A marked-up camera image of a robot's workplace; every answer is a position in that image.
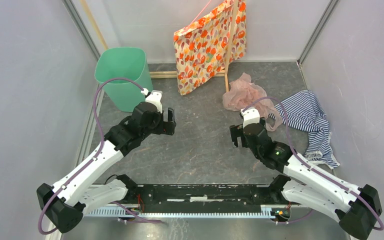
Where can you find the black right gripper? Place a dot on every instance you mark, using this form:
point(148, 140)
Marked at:
point(235, 132)

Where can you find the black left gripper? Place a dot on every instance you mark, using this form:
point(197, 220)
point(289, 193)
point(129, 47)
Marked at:
point(166, 127)

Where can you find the pink plastic trash bag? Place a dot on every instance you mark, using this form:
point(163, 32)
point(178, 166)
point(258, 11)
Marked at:
point(243, 93)

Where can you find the green plastic trash bin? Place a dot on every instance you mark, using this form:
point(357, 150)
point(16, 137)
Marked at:
point(128, 67)

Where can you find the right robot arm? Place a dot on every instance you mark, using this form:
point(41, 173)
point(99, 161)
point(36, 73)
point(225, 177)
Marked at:
point(356, 209)

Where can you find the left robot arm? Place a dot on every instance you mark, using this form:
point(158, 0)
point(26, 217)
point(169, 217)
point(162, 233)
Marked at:
point(64, 203)

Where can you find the blue white striped cloth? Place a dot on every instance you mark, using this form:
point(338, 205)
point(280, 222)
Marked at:
point(305, 113)

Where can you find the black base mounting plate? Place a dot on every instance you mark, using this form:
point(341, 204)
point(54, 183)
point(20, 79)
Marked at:
point(203, 198)

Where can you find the floral orange fabric bag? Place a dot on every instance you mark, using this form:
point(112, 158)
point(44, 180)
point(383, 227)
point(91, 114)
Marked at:
point(200, 47)

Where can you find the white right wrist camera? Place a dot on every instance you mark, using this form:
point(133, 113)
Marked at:
point(250, 116)

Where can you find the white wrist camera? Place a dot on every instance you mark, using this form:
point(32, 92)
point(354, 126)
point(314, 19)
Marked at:
point(153, 97)
point(250, 116)

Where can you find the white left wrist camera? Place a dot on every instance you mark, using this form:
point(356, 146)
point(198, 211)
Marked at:
point(153, 97)

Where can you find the wooden stick frame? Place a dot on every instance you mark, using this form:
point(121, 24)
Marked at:
point(173, 74)

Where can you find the white slotted cable duct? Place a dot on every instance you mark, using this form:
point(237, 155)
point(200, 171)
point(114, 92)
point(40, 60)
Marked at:
point(118, 212)

